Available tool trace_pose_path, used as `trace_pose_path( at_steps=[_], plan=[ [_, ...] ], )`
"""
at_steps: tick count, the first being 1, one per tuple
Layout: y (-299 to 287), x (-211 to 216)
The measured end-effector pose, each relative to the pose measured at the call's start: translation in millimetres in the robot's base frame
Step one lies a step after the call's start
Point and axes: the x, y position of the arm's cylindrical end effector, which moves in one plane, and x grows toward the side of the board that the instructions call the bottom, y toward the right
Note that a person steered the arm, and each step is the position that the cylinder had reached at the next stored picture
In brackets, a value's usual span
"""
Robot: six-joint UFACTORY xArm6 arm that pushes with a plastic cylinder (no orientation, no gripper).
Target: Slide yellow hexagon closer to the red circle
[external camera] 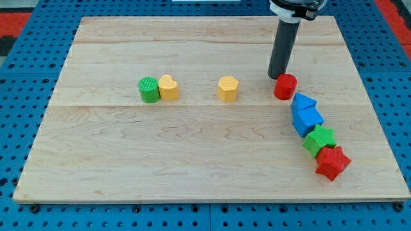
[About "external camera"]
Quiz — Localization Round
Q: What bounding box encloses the yellow hexagon block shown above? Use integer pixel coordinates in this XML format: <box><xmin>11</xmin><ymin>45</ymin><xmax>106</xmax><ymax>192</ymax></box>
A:
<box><xmin>217</xmin><ymin>76</ymin><xmax>239</xmax><ymax>102</ymax></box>

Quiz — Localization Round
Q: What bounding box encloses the light wooden board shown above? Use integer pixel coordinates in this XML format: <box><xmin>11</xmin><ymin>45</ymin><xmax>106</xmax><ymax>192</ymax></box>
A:
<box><xmin>13</xmin><ymin>16</ymin><xmax>410</xmax><ymax>204</ymax></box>

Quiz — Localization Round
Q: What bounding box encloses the yellow heart block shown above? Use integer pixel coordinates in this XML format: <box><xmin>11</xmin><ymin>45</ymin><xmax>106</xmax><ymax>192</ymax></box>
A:
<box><xmin>158</xmin><ymin>74</ymin><xmax>179</xmax><ymax>101</ymax></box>

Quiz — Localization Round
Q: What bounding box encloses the green cylinder block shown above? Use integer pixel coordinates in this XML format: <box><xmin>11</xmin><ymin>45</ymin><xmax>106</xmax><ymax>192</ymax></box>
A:
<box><xmin>137</xmin><ymin>76</ymin><xmax>160</xmax><ymax>103</ymax></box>

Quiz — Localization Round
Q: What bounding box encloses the red cylinder block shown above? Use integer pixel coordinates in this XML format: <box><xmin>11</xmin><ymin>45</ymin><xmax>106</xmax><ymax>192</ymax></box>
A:
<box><xmin>274</xmin><ymin>73</ymin><xmax>298</xmax><ymax>100</ymax></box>

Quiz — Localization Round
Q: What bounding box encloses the blue triangle block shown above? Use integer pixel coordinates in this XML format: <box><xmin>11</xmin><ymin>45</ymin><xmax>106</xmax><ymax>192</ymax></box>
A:
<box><xmin>291</xmin><ymin>92</ymin><xmax>317</xmax><ymax>112</ymax></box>

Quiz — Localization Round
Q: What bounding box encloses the blue cube block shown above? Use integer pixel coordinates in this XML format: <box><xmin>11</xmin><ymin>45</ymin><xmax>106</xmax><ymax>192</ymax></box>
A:
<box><xmin>292</xmin><ymin>107</ymin><xmax>324</xmax><ymax>137</ymax></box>

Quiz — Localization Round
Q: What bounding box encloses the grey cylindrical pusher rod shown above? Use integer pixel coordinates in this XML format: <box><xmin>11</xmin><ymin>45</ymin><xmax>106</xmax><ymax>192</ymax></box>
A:
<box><xmin>267</xmin><ymin>20</ymin><xmax>299</xmax><ymax>80</ymax></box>

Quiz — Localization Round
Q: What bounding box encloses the green star block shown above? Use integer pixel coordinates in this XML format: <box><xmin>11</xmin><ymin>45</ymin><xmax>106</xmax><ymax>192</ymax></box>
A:
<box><xmin>302</xmin><ymin>124</ymin><xmax>337</xmax><ymax>158</ymax></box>

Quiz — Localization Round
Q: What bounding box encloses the white black robot wrist flange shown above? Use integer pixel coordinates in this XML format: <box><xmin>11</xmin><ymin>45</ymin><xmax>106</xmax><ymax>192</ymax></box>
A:
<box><xmin>269</xmin><ymin>0</ymin><xmax>328</xmax><ymax>24</ymax></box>

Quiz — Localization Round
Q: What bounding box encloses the red star block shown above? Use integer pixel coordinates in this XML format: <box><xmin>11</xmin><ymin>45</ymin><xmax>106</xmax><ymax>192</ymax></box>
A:
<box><xmin>315</xmin><ymin>146</ymin><xmax>351</xmax><ymax>181</ymax></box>

